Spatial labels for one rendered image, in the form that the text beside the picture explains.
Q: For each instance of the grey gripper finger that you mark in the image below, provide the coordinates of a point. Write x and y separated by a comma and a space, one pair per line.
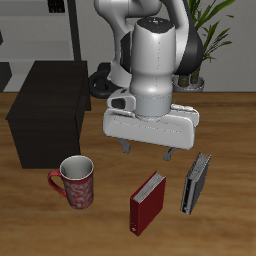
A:
125, 145
168, 154

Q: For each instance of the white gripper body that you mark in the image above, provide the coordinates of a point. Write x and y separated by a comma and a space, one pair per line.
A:
150, 128

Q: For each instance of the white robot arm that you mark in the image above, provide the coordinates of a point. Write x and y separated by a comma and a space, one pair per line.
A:
153, 56

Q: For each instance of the black book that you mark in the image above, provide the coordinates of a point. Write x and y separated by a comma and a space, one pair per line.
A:
196, 183

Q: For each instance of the red book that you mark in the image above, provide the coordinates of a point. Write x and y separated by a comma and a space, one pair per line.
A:
149, 203

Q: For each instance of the red patterned mug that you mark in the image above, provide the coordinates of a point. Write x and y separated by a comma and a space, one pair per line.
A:
76, 181

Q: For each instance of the dark brown desk caddy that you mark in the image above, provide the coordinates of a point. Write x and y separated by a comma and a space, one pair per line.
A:
50, 110

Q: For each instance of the green pot plant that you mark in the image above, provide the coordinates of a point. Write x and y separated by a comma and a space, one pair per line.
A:
200, 40

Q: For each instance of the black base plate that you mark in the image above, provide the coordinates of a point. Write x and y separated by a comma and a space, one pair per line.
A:
100, 81

